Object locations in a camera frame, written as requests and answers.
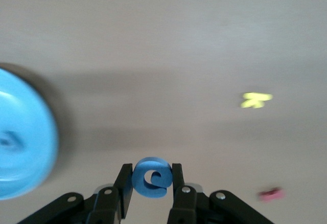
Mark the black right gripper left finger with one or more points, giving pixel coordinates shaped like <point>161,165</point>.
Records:
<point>104,203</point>

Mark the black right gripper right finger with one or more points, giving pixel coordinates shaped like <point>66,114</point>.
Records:
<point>184,203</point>

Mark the blue foam letter C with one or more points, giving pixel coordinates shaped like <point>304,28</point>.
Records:
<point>139,183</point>

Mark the red foam letter J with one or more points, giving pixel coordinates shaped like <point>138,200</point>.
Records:
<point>270,194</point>

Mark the blue round plate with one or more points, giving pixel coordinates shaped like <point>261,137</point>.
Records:
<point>25,106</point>

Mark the yellow foam letter K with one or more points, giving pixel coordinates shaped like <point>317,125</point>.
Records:
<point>255,100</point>

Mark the brown table cover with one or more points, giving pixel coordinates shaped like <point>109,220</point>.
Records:
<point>163,42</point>

